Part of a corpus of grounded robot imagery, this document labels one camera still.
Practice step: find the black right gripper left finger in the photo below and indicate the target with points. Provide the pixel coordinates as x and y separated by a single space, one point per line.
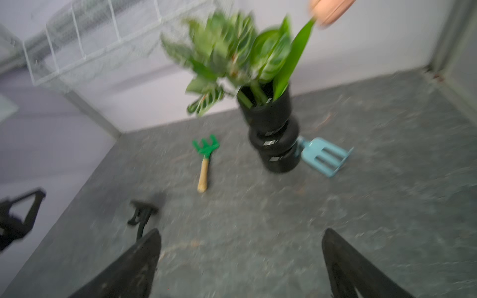
131 275

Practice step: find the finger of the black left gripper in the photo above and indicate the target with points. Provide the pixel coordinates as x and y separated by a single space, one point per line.
12 227

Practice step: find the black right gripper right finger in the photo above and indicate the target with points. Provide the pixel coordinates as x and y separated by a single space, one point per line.
352 275

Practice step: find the black suction mount stand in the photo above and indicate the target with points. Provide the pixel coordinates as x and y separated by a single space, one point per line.
143 211

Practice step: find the light blue garden fork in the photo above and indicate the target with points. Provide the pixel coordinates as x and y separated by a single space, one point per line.
322 155

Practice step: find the black stacked plant pot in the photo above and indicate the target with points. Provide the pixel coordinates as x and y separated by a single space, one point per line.
273 130

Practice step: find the green artificial plant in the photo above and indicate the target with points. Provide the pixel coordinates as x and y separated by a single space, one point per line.
230 57

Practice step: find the pink artificial tulip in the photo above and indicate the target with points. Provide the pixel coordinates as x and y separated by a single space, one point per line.
327 12

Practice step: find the green rake wooden handle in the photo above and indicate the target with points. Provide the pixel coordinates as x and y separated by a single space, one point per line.
205 149

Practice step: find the white wire wall shelf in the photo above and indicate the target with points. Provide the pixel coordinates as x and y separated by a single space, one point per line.
86 39

